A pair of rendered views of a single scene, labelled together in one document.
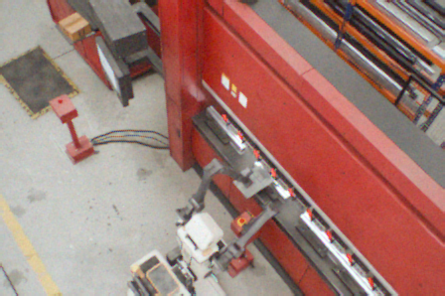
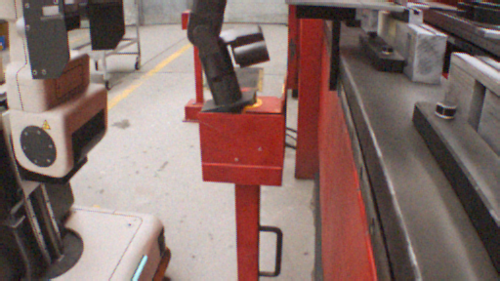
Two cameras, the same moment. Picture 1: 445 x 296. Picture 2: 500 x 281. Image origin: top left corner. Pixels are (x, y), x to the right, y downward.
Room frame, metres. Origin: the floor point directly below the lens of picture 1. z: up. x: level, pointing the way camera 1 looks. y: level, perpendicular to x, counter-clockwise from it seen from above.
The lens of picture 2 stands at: (1.12, -0.80, 1.06)
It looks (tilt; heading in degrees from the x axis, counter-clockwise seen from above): 25 degrees down; 49
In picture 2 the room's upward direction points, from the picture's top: straight up
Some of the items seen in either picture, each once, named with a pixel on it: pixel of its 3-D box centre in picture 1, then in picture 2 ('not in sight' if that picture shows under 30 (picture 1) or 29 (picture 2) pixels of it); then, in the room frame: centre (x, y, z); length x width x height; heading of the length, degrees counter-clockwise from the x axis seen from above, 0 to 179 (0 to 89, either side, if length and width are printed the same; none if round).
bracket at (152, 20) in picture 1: (143, 25); not in sight; (2.78, 0.69, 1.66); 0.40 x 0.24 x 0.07; 41
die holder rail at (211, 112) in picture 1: (225, 129); (365, 13); (2.40, 0.00, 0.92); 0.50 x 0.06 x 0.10; 41
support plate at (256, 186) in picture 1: (253, 181); (341, 2); (1.88, -0.25, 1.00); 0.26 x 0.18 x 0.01; 131
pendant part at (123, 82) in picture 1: (116, 71); not in sight; (2.51, 0.88, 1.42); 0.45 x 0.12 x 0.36; 34
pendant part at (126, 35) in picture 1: (122, 53); not in sight; (2.60, 0.84, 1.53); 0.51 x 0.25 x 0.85; 34
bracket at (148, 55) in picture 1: (148, 68); not in sight; (2.78, 0.69, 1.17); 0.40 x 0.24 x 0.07; 41
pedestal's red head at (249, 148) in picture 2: (245, 226); (247, 123); (1.60, -0.24, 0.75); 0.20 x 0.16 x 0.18; 42
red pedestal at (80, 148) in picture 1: (72, 129); (198, 63); (2.58, 1.45, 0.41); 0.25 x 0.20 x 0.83; 131
